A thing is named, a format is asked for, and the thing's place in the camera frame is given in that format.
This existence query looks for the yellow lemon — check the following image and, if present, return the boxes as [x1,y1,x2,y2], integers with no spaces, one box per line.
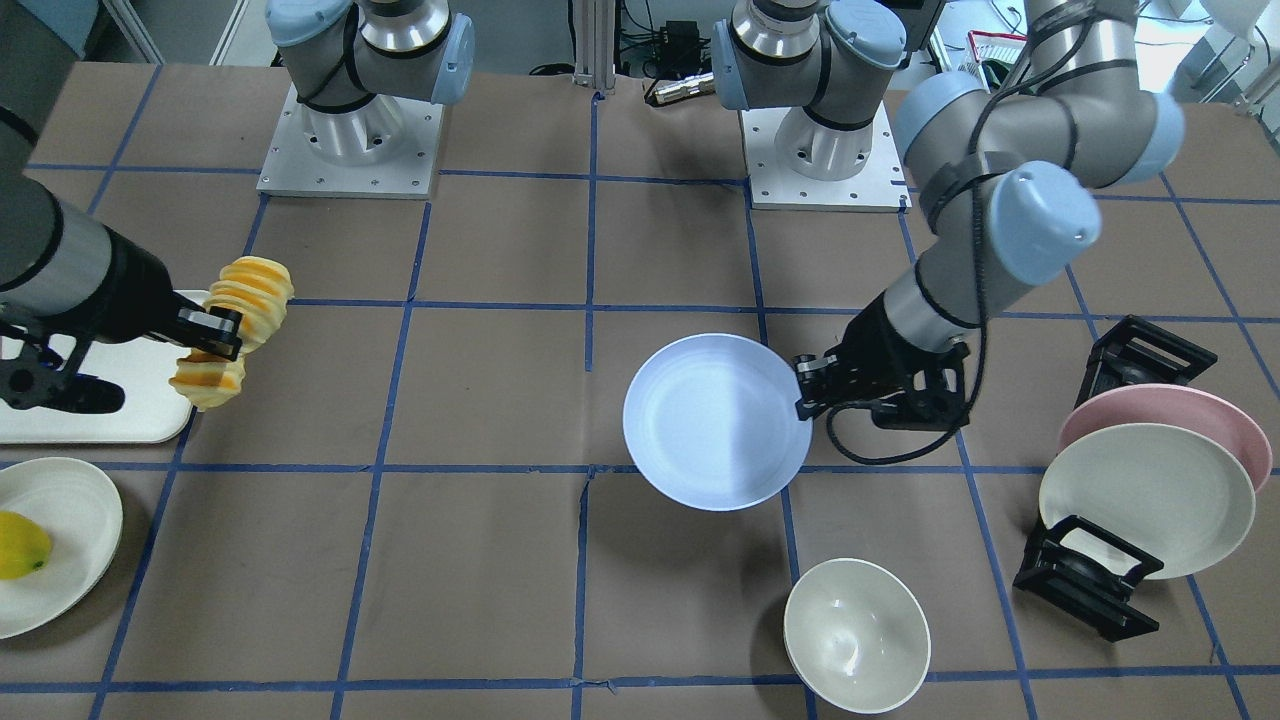
[1,510,52,580]

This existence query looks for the cream plate under lemon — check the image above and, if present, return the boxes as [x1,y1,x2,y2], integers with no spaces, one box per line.
[1,457,123,639]

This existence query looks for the black dish rack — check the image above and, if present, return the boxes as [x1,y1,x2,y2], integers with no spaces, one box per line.
[1014,315,1219,643]

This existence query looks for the blue plate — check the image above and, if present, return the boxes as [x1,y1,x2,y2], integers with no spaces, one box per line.
[622,333,813,512]

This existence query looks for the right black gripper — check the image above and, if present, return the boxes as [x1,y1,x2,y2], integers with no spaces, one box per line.
[95,234,243,361]

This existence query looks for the white rectangular tray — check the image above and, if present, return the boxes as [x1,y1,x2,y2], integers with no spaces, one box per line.
[3,287,195,443]

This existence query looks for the red wire basket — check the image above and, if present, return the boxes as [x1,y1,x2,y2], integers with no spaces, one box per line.
[957,29,1027,94]

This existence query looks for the cream bowl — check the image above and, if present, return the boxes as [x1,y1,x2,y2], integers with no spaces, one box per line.
[783,559,932,714]

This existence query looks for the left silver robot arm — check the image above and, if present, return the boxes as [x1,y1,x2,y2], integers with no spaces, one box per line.
[710,1,1185,429]

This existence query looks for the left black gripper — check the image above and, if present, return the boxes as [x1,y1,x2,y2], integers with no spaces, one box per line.
[794,292,968,421]

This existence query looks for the aluminium frame post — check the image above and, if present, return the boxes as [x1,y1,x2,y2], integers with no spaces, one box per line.
[568,0,620,97]

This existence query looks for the pink plate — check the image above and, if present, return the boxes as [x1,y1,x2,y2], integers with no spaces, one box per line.
[1057,383,1274,493]

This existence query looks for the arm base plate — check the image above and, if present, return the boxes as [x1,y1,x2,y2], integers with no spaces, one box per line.
[256,90,445,201]
[739,105,911,211]

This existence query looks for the yellow ridged bread loaf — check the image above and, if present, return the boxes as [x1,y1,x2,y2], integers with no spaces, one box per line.
[168,256,296,413]

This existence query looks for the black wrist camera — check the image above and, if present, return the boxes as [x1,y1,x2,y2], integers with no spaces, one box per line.
[870,341,969,432]

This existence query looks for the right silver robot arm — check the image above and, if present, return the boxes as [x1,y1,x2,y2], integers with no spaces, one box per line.
[1,1,476,359]

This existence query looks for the cream plate in rack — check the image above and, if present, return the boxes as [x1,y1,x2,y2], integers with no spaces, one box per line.
[1038,423,1256,580]

